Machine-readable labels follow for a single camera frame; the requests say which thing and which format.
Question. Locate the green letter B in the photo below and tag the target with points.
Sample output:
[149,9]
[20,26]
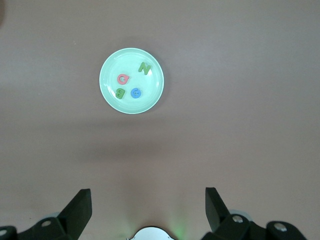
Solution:
[120,93]

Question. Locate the blue letter G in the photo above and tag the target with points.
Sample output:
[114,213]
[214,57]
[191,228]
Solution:
[132,93]

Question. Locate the green letter N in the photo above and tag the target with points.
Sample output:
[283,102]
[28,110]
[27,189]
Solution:
[145,68]

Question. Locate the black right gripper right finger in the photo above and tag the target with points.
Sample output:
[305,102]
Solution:
[217,215]

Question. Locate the pink letter Q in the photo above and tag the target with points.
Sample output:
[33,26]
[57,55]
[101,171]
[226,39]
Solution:
[118,79]

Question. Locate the light green plate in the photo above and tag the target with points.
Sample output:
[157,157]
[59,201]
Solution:
[145,105]

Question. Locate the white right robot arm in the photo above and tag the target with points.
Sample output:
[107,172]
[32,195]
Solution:
[152,235]

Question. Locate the brown table mat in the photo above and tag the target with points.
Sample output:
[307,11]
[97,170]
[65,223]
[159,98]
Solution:
[225,100]

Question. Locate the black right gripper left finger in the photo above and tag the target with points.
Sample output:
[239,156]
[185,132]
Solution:
[77,212]

